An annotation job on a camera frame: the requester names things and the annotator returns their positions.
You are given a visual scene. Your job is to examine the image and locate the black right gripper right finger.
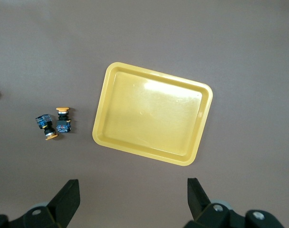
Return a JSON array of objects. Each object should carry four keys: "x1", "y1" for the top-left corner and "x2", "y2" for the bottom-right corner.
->
[{"x1": 182, "y1": 177, "x2": 285, "y2": 228}]

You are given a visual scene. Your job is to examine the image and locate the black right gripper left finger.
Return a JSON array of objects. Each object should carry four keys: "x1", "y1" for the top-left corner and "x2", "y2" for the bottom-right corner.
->
[{"x1": 0, "y1": 179, "x2": 81, "y2": 228}]

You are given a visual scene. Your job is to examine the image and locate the yellow button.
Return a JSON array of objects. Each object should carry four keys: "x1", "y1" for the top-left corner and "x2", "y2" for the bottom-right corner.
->
[
  {"x1": 35, "y1": 114, "x2": 58, "y2": 141},
  {"x1": 55, "y1": 106, "x2": 72, "y2": 134}
]

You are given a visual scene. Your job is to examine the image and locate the yellow plastic tray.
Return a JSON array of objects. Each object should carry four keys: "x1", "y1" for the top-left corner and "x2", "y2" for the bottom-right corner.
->
[{"x1": 92, "y1": 62, "x2": 213, "y2": 166}]

